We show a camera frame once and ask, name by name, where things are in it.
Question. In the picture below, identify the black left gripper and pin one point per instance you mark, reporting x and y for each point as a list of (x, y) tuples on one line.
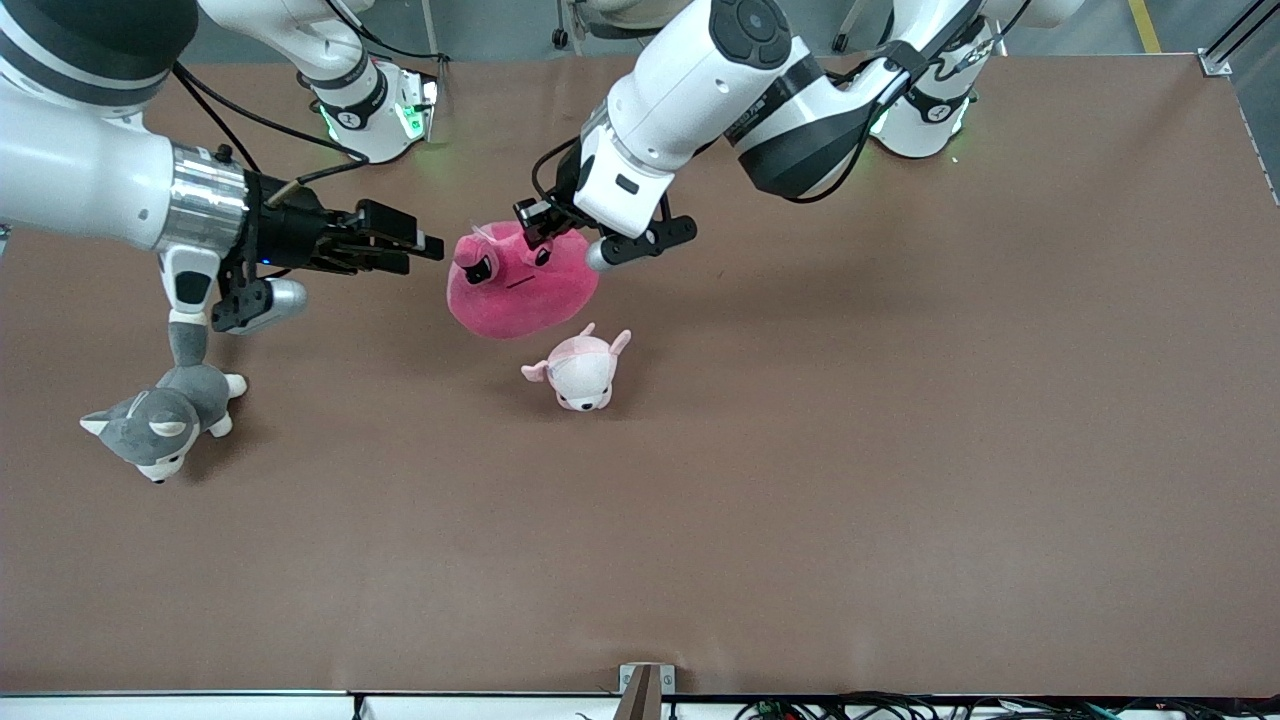
[(563, 201)]

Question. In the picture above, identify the grey white husky plush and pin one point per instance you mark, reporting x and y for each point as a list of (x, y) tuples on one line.
[(165, 415)]

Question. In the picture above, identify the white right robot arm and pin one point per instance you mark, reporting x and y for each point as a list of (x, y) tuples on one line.
[(70, 150)]

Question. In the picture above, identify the aluminium frame profile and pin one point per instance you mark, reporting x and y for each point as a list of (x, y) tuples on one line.
[(1230, 50)]

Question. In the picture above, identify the pale pink white plush puppy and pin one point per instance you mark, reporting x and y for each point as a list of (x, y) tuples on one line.
[(582, 375)]

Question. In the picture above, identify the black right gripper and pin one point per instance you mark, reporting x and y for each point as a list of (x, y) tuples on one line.
[(288, 233)]

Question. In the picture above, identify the hot pink round plush toy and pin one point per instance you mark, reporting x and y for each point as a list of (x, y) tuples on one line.
[(510, 295)]

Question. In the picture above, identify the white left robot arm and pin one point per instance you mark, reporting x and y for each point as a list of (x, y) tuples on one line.
[(760, 90)]

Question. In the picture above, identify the metal table edge bracket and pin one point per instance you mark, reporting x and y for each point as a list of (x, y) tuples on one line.
[(646, 690)]

